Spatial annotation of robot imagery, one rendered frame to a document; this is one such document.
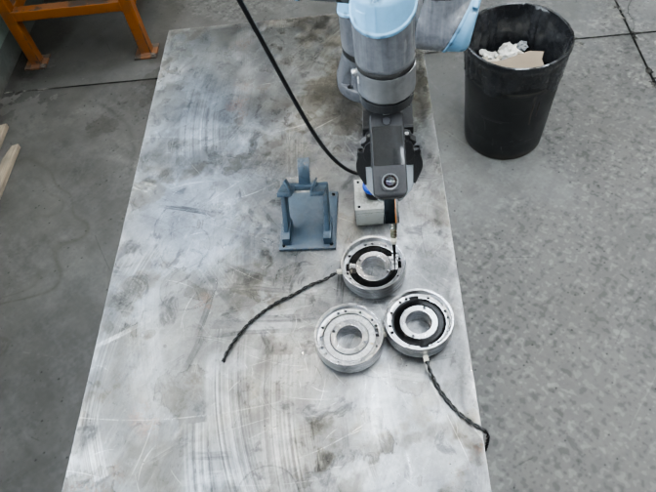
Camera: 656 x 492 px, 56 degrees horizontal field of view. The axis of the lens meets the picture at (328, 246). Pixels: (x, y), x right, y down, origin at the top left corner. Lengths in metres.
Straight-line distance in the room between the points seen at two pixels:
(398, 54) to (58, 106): 2.31
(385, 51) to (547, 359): 1.30
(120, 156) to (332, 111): 1.42
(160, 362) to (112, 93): 1.99
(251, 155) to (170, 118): 0.22
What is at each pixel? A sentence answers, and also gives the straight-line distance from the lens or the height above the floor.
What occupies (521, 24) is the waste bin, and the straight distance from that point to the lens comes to 2.29.
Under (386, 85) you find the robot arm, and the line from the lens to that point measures 0.78.
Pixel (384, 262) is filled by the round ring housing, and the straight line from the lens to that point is 1.02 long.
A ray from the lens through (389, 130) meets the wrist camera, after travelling 0.83.
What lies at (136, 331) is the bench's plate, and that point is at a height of 0.80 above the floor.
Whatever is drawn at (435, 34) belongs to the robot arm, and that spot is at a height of 0.97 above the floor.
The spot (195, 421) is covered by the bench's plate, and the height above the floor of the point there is 0.80.
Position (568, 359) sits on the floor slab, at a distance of 1.90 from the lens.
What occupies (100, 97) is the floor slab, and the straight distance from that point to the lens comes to 2.90.
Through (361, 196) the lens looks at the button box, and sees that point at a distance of 1.08.
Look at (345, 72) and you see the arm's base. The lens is 1.31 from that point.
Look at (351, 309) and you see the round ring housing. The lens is 0.97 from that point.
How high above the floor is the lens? 1.67
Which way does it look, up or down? 54 degrees down
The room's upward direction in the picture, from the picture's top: 11 degrees counter-clockwise
